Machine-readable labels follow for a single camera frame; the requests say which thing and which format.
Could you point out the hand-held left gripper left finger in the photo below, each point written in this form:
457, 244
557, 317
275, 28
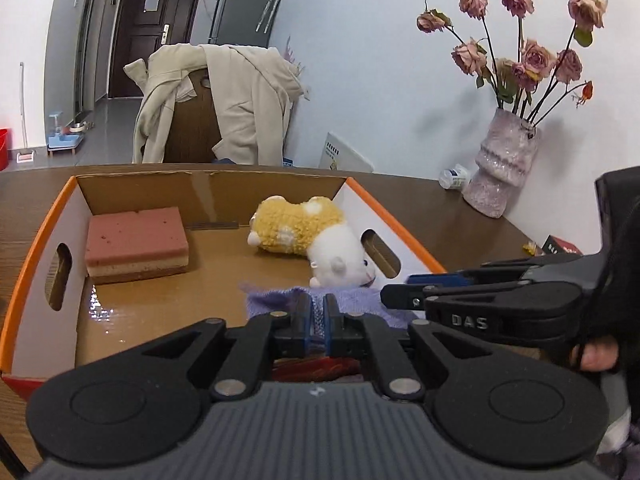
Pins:
304, 317

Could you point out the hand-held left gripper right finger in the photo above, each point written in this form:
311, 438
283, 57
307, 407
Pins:
330, 319

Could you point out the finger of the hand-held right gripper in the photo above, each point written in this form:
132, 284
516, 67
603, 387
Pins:
400, 296
425, 279

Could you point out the purple knit cloth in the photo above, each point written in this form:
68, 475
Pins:
280, 300

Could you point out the red and orange cardboard box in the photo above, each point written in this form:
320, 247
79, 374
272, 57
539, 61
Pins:
150, 290

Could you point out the person's right hand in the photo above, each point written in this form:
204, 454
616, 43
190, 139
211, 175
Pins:
622, 285

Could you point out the small red and black box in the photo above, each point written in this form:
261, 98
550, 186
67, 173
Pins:
560, 246

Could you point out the yellow and white hamster plush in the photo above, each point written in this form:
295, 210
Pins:
300, 225

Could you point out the white pill bottle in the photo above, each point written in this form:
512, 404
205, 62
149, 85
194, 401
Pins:
452, 176

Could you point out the pink textured vase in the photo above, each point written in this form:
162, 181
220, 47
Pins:
500, 170

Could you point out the pink sponge block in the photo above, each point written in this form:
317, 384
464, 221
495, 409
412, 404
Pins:
135, 240

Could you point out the brown wooden chair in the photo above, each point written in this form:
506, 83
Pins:
192, 130

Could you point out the beige coat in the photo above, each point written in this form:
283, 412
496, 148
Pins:
245, 95

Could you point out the blue pet feeding stand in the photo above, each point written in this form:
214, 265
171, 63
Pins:
65, 140

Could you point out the grey refrigerator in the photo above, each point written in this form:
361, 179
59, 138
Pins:
235, 10

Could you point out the dark brown door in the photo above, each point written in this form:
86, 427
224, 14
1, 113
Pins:
145, 45

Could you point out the white mop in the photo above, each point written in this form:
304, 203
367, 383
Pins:
25, 155

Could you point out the red bucket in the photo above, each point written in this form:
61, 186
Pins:
3, 150

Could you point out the white paper notice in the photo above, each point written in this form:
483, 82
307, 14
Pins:
151, 1

